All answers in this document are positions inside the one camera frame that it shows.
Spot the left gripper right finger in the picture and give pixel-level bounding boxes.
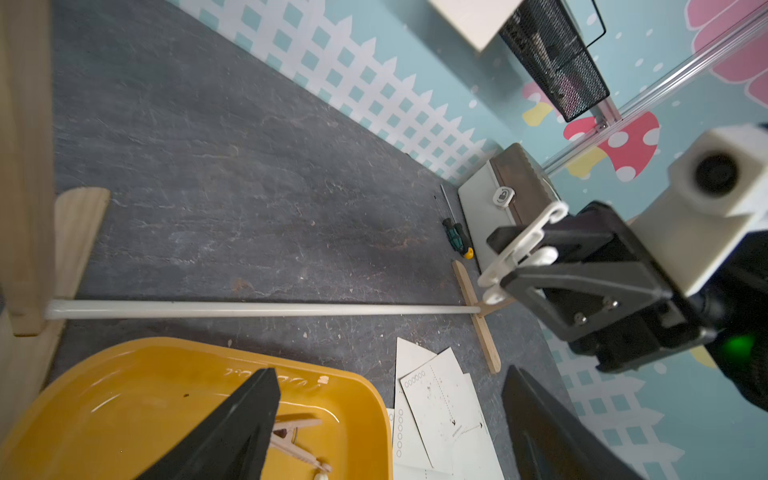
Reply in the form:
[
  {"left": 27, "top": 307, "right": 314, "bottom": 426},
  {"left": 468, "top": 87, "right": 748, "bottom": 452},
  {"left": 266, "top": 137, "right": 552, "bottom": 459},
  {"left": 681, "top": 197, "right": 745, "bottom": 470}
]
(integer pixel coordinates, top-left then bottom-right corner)
[{"left": 502, "top": 366, "right": 641, "bottom": 480}]

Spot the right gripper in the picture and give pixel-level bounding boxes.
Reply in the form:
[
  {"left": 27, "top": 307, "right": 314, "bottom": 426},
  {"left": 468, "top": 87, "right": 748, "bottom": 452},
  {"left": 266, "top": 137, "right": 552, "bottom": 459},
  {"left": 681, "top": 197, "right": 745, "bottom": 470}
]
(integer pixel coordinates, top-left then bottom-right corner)
[{"left": 500, "top": 201, "right": 720, "bottom": 373}]

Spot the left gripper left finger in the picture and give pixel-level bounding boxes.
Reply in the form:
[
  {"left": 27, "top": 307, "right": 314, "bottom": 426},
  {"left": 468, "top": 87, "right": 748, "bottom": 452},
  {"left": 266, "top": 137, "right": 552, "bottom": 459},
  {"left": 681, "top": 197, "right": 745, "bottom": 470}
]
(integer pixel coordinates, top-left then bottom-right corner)
[{"left": 139, "top": 368, "right": 281, "bottom": 479}]

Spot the postcard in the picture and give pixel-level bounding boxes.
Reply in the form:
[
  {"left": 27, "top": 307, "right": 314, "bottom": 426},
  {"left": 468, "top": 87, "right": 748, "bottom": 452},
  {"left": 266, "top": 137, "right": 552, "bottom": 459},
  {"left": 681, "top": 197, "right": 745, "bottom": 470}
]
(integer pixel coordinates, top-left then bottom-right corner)
[
  {"left": 387, "top": 373, "right": 504, "bottom": 479},
  {"left": 429, "top": 0, "right": 523, "bottom": 52},
  {"left": 392, "top": 338, "right": 435, "bottom": 479},
  {"left": 401, "top": 348, "right": 480, "bottom": 473}
]

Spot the pink clothespin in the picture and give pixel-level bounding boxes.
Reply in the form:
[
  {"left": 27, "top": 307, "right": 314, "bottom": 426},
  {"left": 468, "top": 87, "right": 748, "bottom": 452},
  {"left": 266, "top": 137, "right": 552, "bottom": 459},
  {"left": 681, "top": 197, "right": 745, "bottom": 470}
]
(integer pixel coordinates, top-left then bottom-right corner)
[{"left": 269, "top": 418, "right": 333, "bottom": 476}]

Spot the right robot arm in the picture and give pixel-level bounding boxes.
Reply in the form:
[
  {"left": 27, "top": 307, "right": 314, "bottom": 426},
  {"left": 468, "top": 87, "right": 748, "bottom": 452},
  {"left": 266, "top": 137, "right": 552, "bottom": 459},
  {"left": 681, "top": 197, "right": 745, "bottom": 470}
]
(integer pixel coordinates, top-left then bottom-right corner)
[{"left": 492, "top": 202, "right": 767, "bottom": 409}]

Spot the brown lid storage box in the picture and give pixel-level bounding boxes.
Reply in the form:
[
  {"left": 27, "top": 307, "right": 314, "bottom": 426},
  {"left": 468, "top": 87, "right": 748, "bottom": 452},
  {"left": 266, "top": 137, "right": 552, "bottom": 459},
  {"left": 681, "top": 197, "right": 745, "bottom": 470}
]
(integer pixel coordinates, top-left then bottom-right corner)
[{"left": 458, "top": 143, "right": 560, "bottom": 269}]

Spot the yellow plastic tray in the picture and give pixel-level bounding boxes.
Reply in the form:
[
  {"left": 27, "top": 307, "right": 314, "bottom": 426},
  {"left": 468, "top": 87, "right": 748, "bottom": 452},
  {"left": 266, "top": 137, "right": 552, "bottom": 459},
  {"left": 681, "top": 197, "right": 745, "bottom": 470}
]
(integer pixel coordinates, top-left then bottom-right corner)
[{"left": 1, "top": 337, "right": 393, "bottom": 479}]

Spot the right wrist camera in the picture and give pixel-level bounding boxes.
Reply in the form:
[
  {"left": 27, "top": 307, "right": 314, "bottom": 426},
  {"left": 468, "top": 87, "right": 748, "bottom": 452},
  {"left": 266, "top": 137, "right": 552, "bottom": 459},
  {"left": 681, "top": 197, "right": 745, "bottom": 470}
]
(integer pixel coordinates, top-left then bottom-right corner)
[{"left": 631, "top": 124, "right": 767, "bottom": 297}]

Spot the green handle screwdriver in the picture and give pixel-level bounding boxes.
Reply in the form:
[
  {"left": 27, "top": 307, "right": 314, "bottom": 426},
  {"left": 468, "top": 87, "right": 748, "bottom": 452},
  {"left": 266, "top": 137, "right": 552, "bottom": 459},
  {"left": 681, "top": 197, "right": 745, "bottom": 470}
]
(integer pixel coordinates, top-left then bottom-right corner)
[{"left": 440, "top": 186, "right": 473, "bottom": 259}]

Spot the black mesh wall basket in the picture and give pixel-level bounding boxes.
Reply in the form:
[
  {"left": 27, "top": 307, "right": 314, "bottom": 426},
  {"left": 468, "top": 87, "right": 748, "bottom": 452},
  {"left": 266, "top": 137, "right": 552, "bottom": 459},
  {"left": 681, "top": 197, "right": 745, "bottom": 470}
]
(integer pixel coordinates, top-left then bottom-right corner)
[{"left": 499, "top": 0, "right": 609, "bottom": 122}]

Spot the wooden string rack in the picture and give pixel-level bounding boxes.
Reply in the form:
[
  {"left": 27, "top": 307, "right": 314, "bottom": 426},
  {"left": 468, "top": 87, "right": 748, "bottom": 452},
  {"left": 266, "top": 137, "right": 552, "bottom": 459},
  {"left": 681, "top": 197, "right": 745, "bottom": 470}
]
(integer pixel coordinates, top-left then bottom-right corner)
[{"left": 0, "top": 0, "right": 517, "bottom": 445}]

